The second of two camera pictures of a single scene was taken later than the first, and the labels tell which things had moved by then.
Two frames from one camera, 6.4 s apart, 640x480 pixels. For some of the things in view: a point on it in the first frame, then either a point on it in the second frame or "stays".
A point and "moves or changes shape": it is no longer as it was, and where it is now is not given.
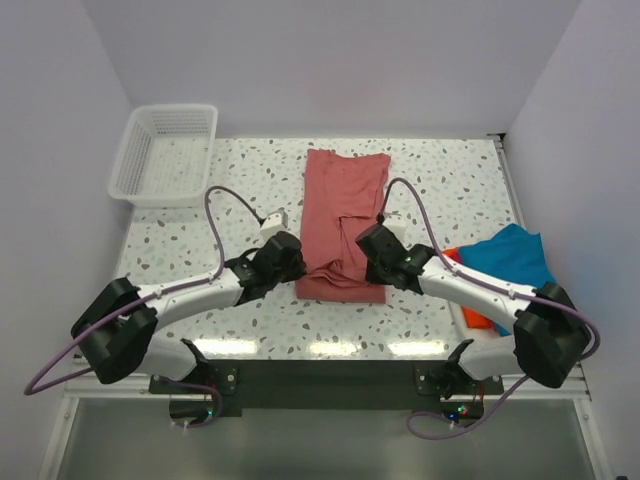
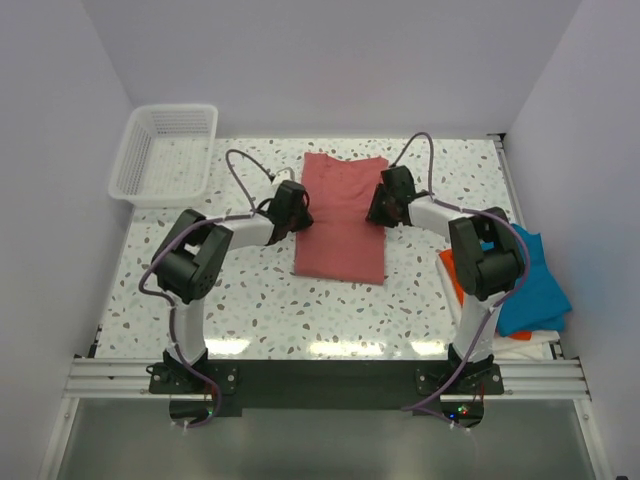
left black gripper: x=297 y=270 -> x=305 y=220
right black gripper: x=372 y=276 -> x=375 y=214
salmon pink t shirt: x=344 y=196 moves or changes shape
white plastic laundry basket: x=165 y=156 stays
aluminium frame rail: x=81 y=382 stays
